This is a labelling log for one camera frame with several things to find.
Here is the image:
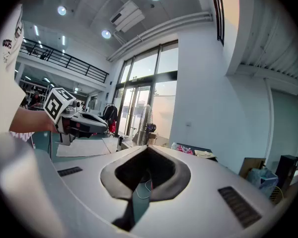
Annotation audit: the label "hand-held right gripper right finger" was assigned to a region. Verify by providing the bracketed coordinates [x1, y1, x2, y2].
[130, 144, 286, 238]

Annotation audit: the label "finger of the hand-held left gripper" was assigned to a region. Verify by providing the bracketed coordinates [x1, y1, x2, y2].
[75, 117, 109, 134]
[77, 112, 107, 123]

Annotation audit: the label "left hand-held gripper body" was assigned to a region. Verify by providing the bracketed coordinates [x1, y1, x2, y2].
[43, 87, 92, 146]

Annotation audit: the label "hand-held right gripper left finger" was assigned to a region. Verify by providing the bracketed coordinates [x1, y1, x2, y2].
[0, 132, 152, 238]

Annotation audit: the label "person's left forearm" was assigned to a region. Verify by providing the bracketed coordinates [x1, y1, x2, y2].
[9, 107, 58, 134]

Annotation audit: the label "pink detergent pouch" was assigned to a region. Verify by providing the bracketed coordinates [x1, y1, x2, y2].
[171, 142, 194, 156]

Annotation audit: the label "rack of dark clothes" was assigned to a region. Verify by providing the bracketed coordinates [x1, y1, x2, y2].
[102, 103, 118, 133]

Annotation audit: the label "beige folded cloth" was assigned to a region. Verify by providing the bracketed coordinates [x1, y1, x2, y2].
[194, 149, 217, 159]

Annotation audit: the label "pink checked cloth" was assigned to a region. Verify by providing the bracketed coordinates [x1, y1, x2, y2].
[9, 131, 34, 142]

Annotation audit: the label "black balcony railing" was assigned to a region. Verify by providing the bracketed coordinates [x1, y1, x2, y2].
[19, 38, 110, 84]

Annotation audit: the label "white printed t-shirt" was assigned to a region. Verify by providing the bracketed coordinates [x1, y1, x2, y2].
[0, 3, 27, 134]

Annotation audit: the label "black-framed glass door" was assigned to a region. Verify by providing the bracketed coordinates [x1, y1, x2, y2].
[113, 40, 179, 145]

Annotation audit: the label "blue plastic bag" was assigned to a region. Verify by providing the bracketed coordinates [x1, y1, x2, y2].
[247, 167, 279, 196]

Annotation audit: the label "black speaker box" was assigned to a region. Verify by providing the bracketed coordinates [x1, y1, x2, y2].
[275, 154, 298, 193]

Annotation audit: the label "white ceiling air conditioner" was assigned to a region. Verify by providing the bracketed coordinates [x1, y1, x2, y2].
[110, 0, 146, 33]

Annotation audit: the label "white ceiling pipes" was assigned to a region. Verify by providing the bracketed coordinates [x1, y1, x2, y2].
[106, 10, 214, 62]

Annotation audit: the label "yellowish wire fan guard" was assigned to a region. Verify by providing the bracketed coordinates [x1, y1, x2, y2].
[269, 184, 284, 205]

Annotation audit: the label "white wall pipe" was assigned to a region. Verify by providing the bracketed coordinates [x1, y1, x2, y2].
[263, 77, 275, 158]

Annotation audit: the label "black window frame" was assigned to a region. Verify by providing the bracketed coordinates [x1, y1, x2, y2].
[208, 0, 225, 47]

